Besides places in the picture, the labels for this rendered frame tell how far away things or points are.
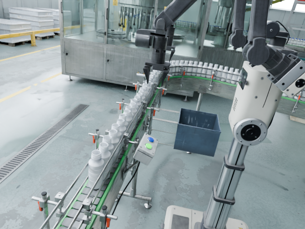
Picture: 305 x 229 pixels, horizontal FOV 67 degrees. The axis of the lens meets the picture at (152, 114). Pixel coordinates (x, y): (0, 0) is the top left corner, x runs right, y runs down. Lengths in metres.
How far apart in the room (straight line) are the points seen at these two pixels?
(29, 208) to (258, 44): 2.14
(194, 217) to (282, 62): 1.38
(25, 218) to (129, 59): 3.35
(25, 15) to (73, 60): 5.39
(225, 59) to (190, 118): 4.62
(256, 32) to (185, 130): 0.96
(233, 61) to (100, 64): 3.46
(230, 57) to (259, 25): 5.57
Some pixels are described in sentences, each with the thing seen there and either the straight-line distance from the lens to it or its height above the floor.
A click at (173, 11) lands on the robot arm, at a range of 0.94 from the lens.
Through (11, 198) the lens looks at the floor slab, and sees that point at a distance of 2.54.
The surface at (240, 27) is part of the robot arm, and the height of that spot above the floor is 1.65.
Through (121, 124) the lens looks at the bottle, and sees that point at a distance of 1.17.
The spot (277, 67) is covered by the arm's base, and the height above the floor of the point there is 1.55.
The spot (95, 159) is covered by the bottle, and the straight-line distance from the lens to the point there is 0.93.
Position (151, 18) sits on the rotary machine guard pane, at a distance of 4.57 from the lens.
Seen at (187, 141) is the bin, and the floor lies 0.82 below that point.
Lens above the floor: 1.70
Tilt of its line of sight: 25 degrees down
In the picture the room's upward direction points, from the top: 8 degrees clockwise
